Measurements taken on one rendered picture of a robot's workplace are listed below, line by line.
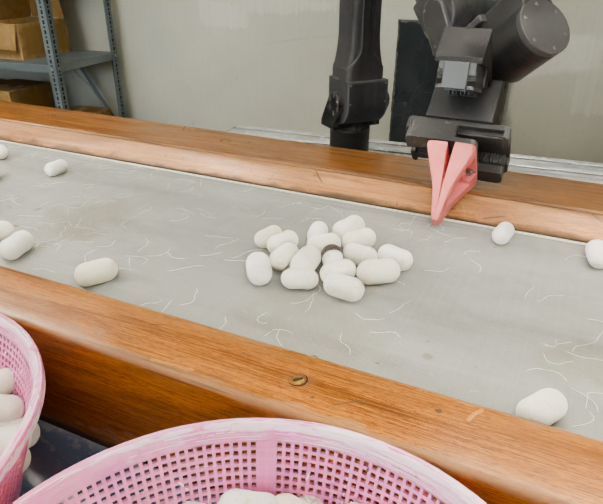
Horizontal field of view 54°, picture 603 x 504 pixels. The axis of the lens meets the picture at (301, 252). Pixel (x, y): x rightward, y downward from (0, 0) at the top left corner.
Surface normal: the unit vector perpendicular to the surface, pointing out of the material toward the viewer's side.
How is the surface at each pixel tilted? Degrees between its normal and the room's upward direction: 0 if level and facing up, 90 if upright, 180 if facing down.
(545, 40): 53
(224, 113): 90
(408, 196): 45
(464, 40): 40
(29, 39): 90
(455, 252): 0
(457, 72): 76
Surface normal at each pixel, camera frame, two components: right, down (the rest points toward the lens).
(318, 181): -0.30, -0.34
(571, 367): 0.00, -0.89
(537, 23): 0.33, -0.20
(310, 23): -0.36, 0.42
